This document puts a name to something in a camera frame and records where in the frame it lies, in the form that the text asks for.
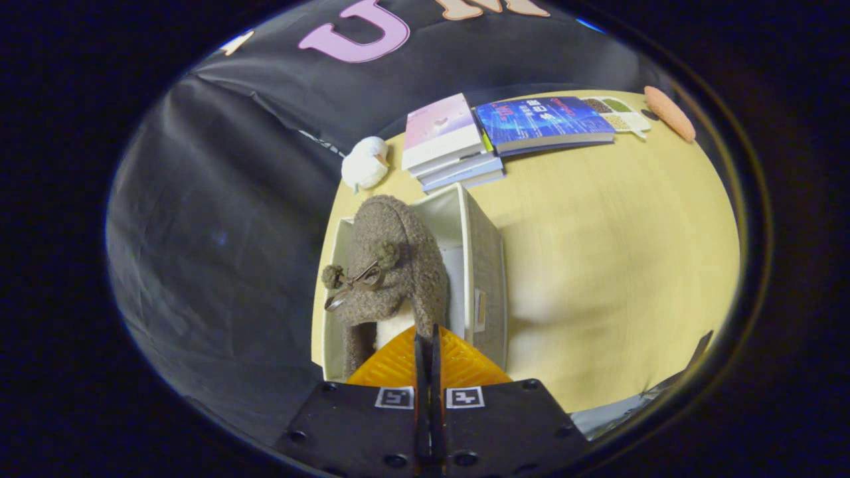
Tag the white-edged thin book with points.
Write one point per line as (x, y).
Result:
(471, 179)
(465, 167)

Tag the blue cover book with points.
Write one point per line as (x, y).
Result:
(541, 119)

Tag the pink cover book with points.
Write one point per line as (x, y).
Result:
(439, 129)

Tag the brown fuzzy slipper shoe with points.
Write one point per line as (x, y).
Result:
(405, 232)

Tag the black backdrop cloth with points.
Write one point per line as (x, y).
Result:
(219, 252)

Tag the white plush duck toy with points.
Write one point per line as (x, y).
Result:
(364, 164)

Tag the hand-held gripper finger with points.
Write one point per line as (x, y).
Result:
(437, 365)
(421, 372)

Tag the grey flat object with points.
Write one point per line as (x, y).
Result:
(617, 408)

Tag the orange oval pad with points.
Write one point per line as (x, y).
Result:
(669, 113)

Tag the grey fabric storage box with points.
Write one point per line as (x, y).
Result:
(488, 265)

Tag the white divided grain tray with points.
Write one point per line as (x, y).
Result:
(619, 114)

